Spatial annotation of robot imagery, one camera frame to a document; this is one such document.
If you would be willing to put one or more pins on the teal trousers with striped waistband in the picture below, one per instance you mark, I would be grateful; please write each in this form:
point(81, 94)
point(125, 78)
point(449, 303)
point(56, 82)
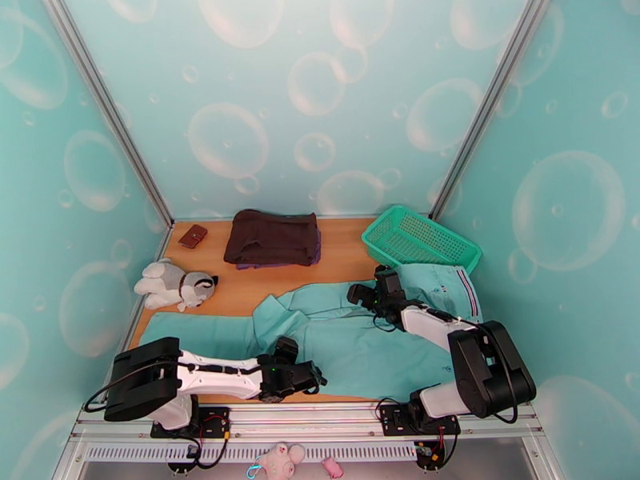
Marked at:
point(350, 353)

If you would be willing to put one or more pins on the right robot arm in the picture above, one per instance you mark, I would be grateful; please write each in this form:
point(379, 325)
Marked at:
point(430, 323)

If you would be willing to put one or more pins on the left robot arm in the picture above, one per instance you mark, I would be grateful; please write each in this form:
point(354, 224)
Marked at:
point(220, 376)

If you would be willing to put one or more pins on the dark brown folded trousers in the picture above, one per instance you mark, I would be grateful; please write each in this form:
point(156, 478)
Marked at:
point(272, 238)

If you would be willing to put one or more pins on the green plastic basket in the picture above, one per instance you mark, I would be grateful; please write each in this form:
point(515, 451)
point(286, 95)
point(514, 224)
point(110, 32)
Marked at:
point(420, 238)

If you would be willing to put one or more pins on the pink plush mouse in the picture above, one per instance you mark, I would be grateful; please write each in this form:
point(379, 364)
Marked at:
point(277, 461)

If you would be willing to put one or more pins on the small pink plush toy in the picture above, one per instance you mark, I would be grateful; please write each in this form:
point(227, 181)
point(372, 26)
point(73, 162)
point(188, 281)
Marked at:
point(332, 467)

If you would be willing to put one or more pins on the purple folded garment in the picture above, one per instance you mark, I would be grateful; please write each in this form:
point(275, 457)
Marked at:
point(316, 251)

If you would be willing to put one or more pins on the left base red black wiring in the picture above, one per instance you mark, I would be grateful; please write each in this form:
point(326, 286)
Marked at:
point(220, 446)

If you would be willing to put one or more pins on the base red black wiring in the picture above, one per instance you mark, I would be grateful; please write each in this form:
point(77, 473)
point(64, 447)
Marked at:
point(220, 446)
point(435, 453)

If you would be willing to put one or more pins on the right base red black wiring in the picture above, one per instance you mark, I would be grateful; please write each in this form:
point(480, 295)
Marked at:
point(435, 453)

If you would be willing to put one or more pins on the grey white plush dog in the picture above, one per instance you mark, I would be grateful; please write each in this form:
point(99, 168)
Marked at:
point(170, 286)

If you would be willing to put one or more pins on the brown leather key case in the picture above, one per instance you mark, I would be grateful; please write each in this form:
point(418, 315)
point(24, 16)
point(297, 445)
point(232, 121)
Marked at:
point(193, 236)

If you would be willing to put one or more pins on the aluminium mounting rail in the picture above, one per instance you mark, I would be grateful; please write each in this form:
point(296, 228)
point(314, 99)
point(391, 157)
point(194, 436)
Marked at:
point(310, 418)

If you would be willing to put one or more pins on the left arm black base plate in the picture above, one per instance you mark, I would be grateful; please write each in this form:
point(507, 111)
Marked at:
point(215, 423)

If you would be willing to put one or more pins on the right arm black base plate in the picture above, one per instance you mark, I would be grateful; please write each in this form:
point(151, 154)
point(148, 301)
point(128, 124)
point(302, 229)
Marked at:
point(395, 418)

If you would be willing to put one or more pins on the aluminium table edge rail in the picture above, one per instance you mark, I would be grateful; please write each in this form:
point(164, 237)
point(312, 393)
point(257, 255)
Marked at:
point(161, 248)

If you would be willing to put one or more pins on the aluminium corner post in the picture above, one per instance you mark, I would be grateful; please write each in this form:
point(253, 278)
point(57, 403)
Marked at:
point(110, 108)
point(490, 103)

